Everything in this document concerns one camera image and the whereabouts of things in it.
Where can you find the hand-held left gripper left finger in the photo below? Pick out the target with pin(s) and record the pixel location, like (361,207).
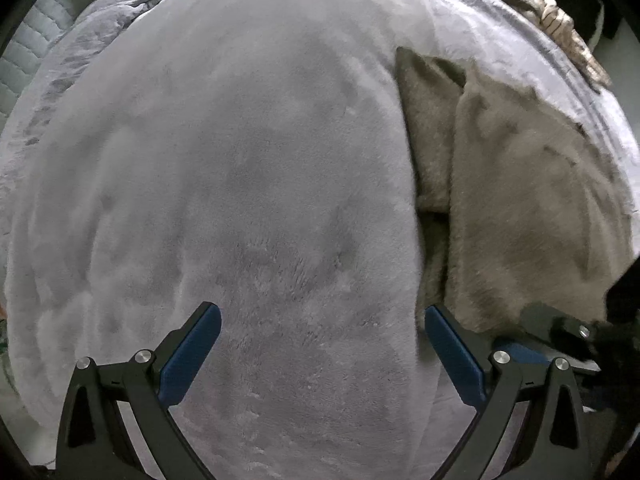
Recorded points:
(192,352)

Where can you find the light quilted bedspread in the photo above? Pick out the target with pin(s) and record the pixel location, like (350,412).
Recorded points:
(30,45)

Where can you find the lavender embossed bedspread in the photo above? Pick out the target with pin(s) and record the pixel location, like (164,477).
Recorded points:
(500,25)

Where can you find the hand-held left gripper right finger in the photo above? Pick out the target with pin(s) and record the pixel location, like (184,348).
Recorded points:
(452,352)

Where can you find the plain pale fleece blanket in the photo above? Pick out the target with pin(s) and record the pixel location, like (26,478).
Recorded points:
(225,160)

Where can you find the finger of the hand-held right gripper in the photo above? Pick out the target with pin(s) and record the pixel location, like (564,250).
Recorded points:
(555,327)
(530,351)

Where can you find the beige striped cloth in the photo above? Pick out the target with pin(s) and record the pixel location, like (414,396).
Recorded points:
(555,20)

